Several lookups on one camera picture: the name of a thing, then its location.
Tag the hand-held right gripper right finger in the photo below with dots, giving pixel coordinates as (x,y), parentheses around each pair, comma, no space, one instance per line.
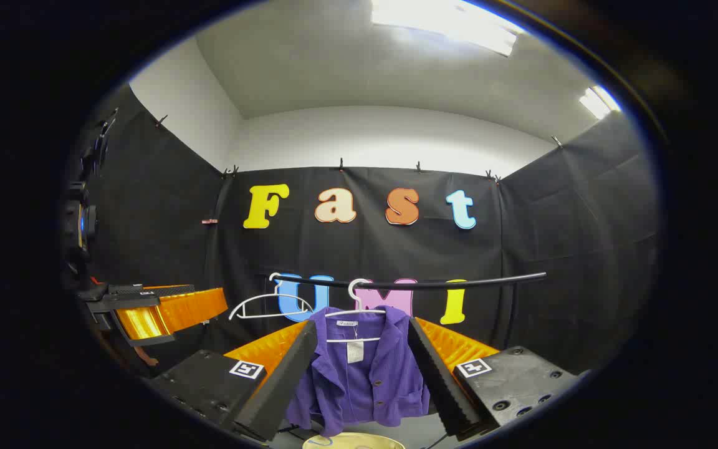
(440,380)

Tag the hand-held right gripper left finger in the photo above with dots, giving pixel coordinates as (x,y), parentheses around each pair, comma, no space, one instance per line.
(284,380)

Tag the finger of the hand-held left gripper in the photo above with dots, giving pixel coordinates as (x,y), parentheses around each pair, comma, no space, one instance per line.
(178,308)

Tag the purple ribbed jacket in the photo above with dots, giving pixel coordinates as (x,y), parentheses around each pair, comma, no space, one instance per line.
(365,386)

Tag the white clothes hanger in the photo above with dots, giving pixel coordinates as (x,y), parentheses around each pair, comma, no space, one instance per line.
(354,312)
(272,295)

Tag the black clothes rack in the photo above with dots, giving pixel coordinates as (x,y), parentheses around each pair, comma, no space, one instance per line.
(459,283)

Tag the ceiling light panel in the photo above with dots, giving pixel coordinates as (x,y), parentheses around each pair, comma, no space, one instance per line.
(599,101)
(446,22)

